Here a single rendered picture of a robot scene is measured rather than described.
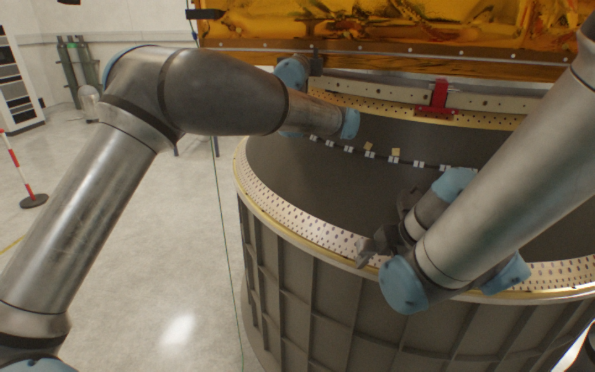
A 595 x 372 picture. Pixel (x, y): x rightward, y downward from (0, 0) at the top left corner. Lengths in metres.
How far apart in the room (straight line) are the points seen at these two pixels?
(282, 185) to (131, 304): 1.79
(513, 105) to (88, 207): 1.06
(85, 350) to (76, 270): 2.14
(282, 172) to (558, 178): 1.08
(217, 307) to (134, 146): 2.10
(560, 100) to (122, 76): 0.46
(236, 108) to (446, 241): 0.29
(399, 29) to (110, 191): 0.87
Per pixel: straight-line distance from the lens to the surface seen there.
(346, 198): 1.07
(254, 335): 2.24
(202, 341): 2.31
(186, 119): 0.40
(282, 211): 1.21
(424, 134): 1.05
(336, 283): 1.21
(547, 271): 1.24
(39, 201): 4.54
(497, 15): 1.08
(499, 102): 1.06
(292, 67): 0.72
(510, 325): 1.36
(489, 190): 0.30
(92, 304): 2.84
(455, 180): 0.51
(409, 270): 0.40
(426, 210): 0.55
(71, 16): 8.81
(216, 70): 0.39
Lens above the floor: 1.89
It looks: 30 degrees down
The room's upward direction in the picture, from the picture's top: 1 degrees clockwise
